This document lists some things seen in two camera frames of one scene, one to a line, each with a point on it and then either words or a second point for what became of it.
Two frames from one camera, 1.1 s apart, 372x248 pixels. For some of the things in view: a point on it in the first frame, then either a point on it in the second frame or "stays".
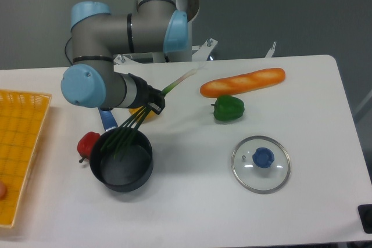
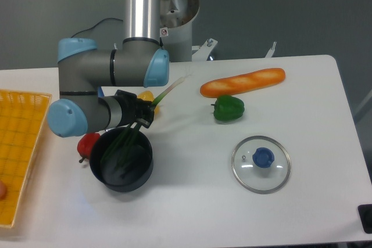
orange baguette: x=243 y=83 stays
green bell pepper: x=228 y=107 stays
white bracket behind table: x=271 y=50 stays
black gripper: x=146 y=94 -> x=133 y=108
